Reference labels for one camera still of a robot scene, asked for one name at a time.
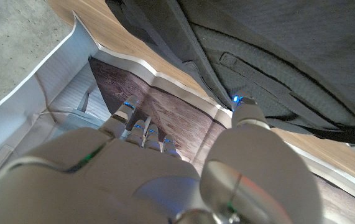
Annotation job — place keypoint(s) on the printed room backdrop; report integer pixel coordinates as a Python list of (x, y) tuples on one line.
[(180, 118)]

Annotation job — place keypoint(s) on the black backpack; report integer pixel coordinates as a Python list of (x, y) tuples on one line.
[(289, 46)]

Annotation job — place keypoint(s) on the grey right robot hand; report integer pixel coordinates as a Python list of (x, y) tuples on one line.
[(118, 186)]

